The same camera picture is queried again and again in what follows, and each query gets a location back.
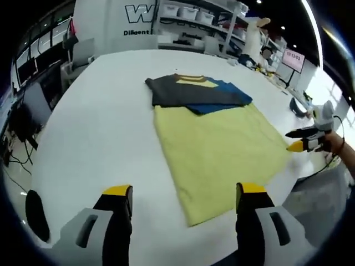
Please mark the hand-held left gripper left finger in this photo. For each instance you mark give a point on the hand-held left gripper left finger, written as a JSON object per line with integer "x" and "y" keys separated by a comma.
{"x": 86, "y": 243}

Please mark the white storage bin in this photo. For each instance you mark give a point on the white storage bin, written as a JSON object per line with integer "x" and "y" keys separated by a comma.
{"x": 170, "y": 10}
{"x": 206, "y": 17}
{"x": 188, "y": 12}

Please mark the yellow blue brown garment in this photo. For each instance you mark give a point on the yellow blue brown garment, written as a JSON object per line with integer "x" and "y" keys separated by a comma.
{"x": 216, "y": 138}

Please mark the grey office chair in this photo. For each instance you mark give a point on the grey office chair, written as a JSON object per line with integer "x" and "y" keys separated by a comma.
{"x": 83, "y": 54}

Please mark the small white object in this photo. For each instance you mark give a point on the small white object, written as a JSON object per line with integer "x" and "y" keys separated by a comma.
{"x": 233, "y": 62}

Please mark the grey mesh chair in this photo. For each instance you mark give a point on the grey mesh chair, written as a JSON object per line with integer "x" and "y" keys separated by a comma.
{"x": 319, "y": 199}

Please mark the hanging bag on stand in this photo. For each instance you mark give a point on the hanging bag on stand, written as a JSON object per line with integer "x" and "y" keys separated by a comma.
{"x": 70, "y": 37}

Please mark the black oval pad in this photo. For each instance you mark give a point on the black oval pad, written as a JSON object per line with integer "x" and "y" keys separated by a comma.
{"x": 37, "y": 219}

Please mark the pink display screen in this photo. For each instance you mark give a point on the pink display screen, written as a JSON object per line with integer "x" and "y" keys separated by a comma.
{"x": 294, "y": 59}

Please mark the person's right hand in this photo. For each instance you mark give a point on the person's right hand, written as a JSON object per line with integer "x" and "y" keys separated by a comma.
{"x": 332, "y": 142}

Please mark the dark grey curved object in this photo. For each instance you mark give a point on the dark grey curved object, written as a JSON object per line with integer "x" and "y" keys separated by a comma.
{"x": 297, "y": 108}

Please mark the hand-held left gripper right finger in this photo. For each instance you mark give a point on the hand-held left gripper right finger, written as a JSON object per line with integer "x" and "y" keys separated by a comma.
{"x": 266, "y": 243}

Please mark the grey metal shelf unit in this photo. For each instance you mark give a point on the grey metal shelf unit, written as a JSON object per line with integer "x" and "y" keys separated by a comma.
{"x": 199, "y": 27}

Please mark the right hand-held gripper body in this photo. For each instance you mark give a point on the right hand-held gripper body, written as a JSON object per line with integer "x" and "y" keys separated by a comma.
{"x": 325, "y": 116}

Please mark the black computer monitor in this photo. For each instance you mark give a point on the black computer monitor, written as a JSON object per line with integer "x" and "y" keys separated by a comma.
{"x": 26, "y": 69}

